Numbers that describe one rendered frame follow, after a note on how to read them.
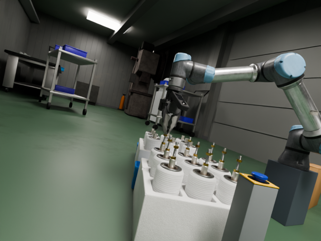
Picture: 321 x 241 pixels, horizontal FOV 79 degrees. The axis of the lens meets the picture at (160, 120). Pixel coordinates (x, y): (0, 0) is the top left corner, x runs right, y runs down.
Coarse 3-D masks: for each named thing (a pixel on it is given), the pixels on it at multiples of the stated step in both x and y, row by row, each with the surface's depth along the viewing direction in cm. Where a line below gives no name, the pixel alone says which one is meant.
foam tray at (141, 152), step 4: (140, 140) 141; (140, 144) 126; (140, 148) 115; (136, 152) 149; (140, 152) 112; (144, 152) 112; (148, 152) 113; (136, 156) 133; (140, 156) 112; (144, 156) 113; (148, 156) 113; (136, 160) 121
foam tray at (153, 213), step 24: (144, 168) 81; (144, 192) 59; (144, 216) 58; (168, 216) 59; (192, 216) 60; (216, 216) 61; (144, 240) 59; (168, 240) 60; (192, 240) 61; (216, 240) 62
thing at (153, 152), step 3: (153, 150) 87; (150, 153) 88; (153, 153) 86; (156, 153) 85; (159, 153) 84; (162, 153) 85; (150, 156) 87; (153, 156) 85; (150, 159) 87; (150, 162) 86; (150, 165) 86
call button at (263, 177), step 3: (252, 174) 51; (255, 174) 50; (258, 174) 50; (261, 174) 51; (252, 177) 51; (255, 177) 50; (258, 177) 49; (261, 177) 49; (264, 177) 49; (267, 177) 50; (258, 180) 50; (261, 180) 49; (264, 180) 50
